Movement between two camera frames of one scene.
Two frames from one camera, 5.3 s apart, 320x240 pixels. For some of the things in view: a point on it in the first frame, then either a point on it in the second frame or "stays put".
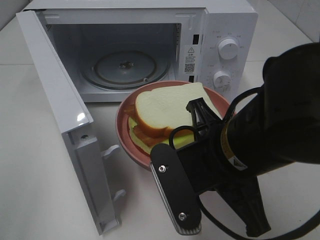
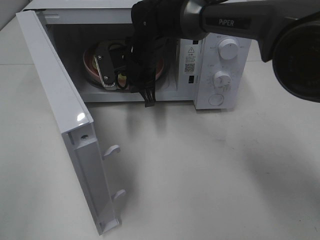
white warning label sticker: x=190 y=57 stays put
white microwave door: x=74 y=118 stays put
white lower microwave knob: x=222 y=81 stays put
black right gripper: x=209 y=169 to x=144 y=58
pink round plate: x=135 y=152 to x=93 y=69
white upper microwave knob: x=228 y=48 stays put
